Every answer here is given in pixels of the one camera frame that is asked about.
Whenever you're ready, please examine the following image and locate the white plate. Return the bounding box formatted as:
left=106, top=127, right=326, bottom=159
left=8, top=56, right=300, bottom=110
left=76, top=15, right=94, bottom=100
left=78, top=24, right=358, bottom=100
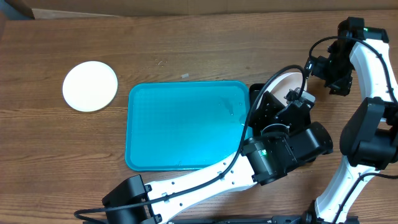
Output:
left=62, top=61, right=118, bottom=112
left=265, top=72, right=303, bottom=109

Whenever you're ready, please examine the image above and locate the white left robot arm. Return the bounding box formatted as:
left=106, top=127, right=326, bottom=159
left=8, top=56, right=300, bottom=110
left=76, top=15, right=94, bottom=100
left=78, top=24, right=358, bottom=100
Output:
left=102, top=90, right=333, bottom=223

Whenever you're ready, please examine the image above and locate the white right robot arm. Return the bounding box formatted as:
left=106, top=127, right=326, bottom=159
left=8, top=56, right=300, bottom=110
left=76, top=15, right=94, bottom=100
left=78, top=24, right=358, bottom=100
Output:
left=302, top=36, right=397, bottom=223

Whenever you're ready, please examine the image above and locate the black water tray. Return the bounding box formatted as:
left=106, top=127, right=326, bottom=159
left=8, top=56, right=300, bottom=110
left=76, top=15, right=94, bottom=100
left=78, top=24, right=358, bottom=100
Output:
left=248, top=82, right=312, bottom=138

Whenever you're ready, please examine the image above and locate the turquoise plastic tray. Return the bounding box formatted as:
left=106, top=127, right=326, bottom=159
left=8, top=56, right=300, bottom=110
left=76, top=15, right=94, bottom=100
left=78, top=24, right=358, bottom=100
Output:
left=124, top=80, right=250, bottom=172

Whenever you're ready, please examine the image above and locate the brown cardboard backboard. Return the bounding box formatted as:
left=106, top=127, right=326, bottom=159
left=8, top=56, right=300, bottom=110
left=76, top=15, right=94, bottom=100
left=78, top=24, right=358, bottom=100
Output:
left=0, top=0, right=398, bottom=20

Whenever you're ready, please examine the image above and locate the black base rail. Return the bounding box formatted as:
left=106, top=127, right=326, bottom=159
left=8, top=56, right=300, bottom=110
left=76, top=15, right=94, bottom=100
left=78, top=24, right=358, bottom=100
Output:
left=167, top=215, right=360, bottom=224

